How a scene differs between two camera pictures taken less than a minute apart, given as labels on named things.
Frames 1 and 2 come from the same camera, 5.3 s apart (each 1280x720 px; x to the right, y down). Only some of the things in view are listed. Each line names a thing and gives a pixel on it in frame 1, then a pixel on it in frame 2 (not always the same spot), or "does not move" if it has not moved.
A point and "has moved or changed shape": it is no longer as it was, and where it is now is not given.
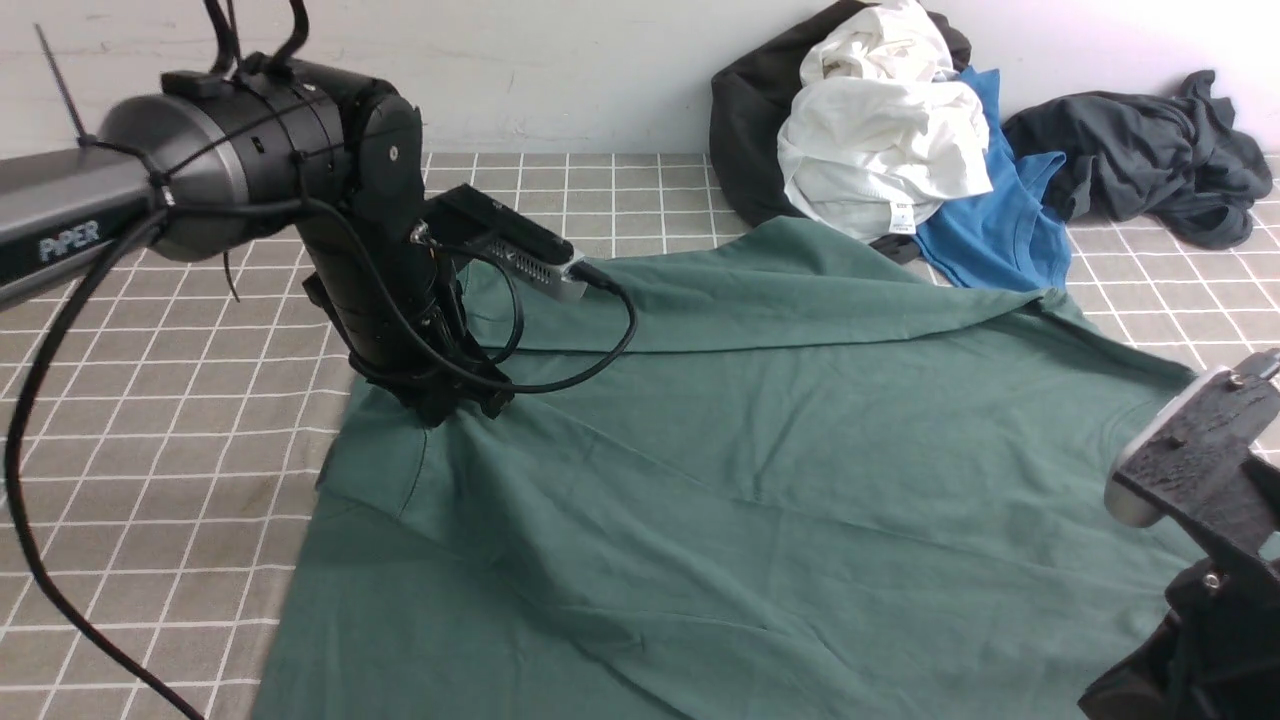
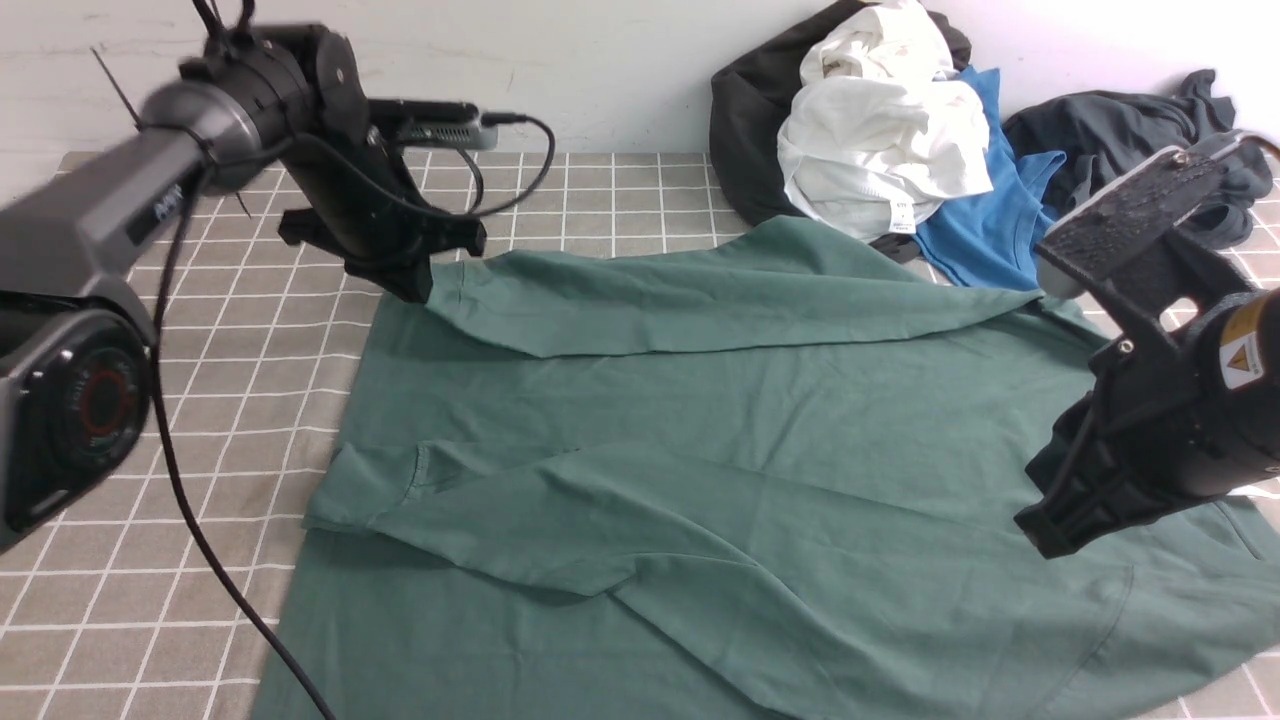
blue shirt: [1006, 235] does not move
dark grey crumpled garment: [1177, 161] does not move
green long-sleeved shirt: [765, 479] has moved or changed shape
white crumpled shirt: [876, 134] does not move
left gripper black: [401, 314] -> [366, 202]
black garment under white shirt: [749, 100] does not move
